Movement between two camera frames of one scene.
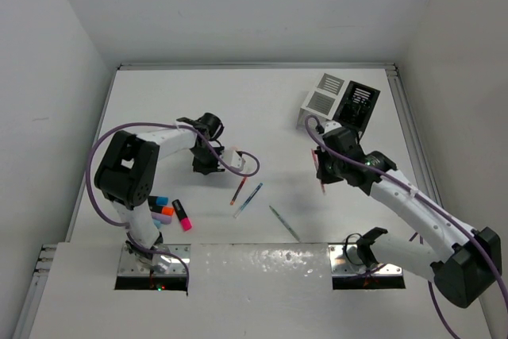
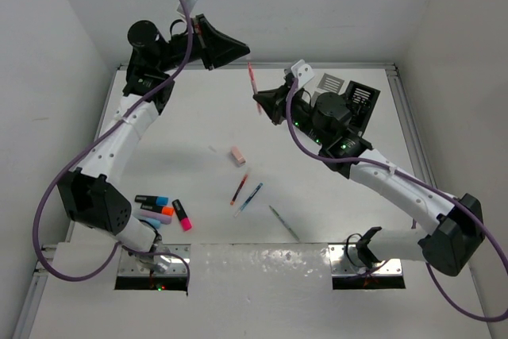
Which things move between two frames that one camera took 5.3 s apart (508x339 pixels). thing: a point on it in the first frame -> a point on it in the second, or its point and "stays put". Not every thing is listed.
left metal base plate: (129, 265) stays put
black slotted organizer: (355, 105) stays put
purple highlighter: (163, 218) stays put
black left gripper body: (203, 159) -> (175, 54)
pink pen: (316, 163) -> (254, 85)
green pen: (284, 223) stays put
